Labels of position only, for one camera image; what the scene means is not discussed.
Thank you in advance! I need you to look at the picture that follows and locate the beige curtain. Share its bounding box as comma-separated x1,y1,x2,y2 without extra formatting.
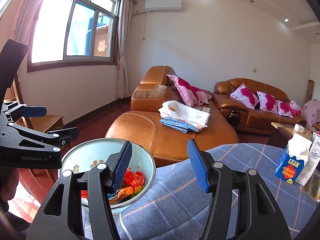
95,0,138,99
14,0,54,45

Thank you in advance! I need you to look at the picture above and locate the orange blue snack wrapper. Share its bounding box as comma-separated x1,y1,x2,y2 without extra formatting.
115,186,142,202

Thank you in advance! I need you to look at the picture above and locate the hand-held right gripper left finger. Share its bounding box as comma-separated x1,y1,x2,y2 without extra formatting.
32,140,133,240

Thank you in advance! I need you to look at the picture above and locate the white air conditioner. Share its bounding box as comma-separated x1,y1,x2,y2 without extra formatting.
145,0,183,13

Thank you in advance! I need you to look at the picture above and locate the dark wooden coffee table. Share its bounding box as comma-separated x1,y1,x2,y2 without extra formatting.
271,122,320,148

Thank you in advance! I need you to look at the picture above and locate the crumpled pink cloth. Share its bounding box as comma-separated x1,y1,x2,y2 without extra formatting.
289,100,302,116

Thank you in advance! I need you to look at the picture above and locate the rolled patterned mat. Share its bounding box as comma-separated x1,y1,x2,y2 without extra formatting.
306,80,315,103

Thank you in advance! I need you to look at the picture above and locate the wooden chair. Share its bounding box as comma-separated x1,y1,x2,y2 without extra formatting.
11,72,64,133

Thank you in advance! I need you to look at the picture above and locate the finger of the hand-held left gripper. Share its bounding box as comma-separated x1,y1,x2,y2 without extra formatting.
0,102,47,124
0,122,80,153

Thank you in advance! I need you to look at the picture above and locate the red plastic bag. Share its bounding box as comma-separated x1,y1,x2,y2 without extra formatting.
123,170,146,188

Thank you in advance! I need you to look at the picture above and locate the brown leather three-seat sofa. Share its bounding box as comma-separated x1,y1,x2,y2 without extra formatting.
212,78,307,135

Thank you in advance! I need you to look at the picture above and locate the dark green sachet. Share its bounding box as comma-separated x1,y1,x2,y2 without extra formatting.
302,180,318,193
309,189,320,203

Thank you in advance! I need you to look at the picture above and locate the light blue cartoon-print bin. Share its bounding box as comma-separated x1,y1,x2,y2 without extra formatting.
58,138,156,210

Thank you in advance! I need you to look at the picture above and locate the blue milk carton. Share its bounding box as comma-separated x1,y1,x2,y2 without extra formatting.
275,133,312,185

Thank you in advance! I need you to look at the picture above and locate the blue plaid tablecloth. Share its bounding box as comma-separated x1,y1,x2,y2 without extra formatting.
81,143,320,240

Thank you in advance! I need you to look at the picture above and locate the brown leather chaise sofa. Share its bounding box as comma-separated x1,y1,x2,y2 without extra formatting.
105,65,239,167

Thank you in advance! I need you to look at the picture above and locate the white milk carton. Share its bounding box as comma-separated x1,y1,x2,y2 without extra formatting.
296,132,320,187

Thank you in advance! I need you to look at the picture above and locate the folded white cloth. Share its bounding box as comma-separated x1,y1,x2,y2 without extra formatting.
158,100,211,128

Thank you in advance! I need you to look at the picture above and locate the folded blue cloth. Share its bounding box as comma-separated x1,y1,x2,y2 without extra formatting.
159,117,204,133

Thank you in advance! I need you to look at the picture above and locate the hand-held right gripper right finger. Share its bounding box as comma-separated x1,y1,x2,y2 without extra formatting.
187,138,292,240

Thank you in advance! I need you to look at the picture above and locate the sliding window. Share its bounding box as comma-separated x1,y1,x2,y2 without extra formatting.
27,0,123,73

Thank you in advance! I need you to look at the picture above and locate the pink floral furniture cover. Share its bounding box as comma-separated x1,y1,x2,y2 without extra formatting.
301,99,320,128

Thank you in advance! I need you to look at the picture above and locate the pink floral pillow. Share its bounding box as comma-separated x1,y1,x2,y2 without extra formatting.
230,82,260,109
276,100,293,118
167,74,212,107
256,92,278,114

